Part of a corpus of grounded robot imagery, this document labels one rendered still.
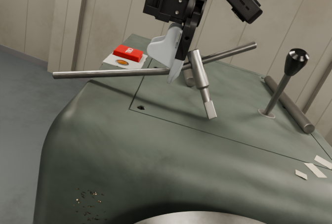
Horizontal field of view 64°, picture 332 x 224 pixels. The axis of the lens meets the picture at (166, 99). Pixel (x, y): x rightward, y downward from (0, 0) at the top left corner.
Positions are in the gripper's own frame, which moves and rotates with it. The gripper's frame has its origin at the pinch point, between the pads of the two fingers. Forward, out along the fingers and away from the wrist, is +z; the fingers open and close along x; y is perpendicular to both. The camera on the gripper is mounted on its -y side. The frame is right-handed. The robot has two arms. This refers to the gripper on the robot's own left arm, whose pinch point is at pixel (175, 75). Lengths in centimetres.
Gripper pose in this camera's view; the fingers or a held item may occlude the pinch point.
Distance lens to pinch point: 44.3
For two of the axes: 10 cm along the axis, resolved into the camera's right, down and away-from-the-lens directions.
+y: -9.6, -2.8, -0.5
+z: -2.7, 8.7, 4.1
